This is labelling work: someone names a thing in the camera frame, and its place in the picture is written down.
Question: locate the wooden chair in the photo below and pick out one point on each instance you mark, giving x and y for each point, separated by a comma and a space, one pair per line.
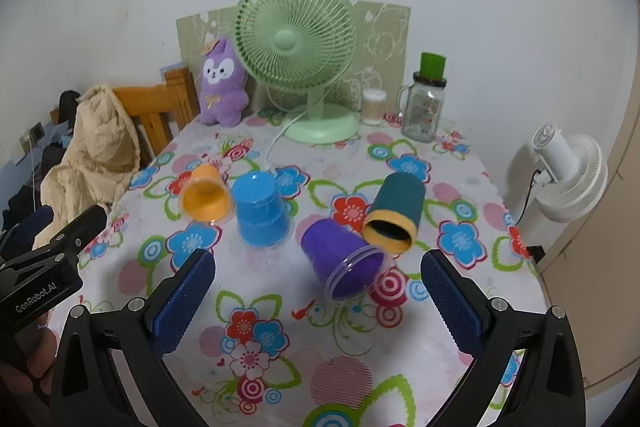
160, 107

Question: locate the teal cup with yellow rim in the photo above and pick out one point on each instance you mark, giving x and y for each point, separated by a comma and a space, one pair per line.
395, 212

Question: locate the wooden cabinet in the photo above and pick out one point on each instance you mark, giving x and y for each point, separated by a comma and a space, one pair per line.
595, 257

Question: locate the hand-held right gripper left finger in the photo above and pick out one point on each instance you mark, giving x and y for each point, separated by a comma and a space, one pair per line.
184, 292

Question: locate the glass jar with green lid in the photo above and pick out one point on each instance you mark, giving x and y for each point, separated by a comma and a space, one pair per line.
425, 102

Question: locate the blue cup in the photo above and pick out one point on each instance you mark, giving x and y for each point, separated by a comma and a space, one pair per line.
260, 209

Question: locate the purple cup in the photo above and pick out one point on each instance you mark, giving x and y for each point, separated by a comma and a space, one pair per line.
340, 259

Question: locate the beige quilted jacket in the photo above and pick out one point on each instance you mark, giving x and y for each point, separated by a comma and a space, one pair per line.
90, 157

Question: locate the orange cup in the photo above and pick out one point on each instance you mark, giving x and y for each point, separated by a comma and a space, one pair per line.
205, 197

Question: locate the cotton swab container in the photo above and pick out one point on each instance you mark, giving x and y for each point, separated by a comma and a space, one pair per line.
374, 107

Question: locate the person's left hand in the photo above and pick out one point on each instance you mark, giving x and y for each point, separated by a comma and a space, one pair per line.
30, 364

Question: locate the floral tablecloth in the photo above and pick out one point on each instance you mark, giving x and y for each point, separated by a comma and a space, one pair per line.
300, 332

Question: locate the white wall fan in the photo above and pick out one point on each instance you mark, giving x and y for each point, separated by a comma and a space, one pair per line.
570, 172

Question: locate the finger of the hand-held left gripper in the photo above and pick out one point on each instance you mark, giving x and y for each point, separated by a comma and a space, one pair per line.
80, 224

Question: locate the green desk fan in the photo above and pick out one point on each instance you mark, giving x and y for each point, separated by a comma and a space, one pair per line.
300, 52

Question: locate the purple plush toy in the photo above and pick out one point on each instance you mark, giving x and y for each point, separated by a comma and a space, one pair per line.
222, 82

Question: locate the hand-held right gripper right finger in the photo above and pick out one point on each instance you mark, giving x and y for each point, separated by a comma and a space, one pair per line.
452, 297

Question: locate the patterned beige board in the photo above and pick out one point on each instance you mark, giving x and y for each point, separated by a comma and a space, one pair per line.
382, 52

